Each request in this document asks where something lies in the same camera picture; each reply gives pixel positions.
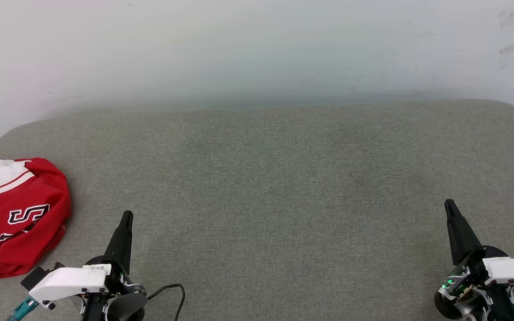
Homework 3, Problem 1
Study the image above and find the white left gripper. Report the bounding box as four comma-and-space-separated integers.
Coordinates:
29, 210, 146, 309

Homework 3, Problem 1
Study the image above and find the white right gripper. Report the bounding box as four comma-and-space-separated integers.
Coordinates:
439, 199, 514, 291

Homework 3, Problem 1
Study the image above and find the red and white basketball jersey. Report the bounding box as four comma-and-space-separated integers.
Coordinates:
0, 157, 72, 280

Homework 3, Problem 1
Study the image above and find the grey fabric sofa seat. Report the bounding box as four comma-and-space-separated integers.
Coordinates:
0, 99, 514, 321

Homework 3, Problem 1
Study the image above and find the thin black looping cable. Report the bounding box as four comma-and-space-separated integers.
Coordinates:
147, 284, 187, 321

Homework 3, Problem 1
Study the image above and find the teal cable connector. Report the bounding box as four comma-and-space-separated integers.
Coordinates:
7, 296, 40, 321

